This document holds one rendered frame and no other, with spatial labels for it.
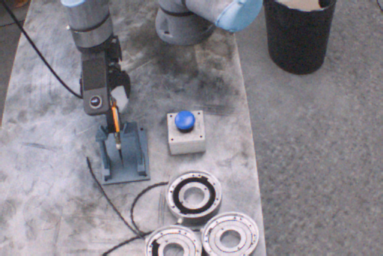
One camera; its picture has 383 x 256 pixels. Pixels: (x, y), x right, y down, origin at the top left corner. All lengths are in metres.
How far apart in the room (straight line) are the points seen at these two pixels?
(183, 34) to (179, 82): 0.13
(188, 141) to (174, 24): 0.32
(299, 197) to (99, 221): 1.05
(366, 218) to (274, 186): 0.42
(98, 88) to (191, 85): 0.36
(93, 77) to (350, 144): 1.39
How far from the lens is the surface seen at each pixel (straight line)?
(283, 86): 2.23
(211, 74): 1.21
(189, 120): 1.05
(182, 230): 0.98
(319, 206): 1.94
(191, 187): 1.03
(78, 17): 0.82
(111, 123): 1.02
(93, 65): 0.90
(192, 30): 1.26
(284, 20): 2.01
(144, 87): 1.21
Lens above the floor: 1.72
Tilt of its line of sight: 55 degrees down
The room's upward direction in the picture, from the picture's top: 8 degrees counter-clockwise
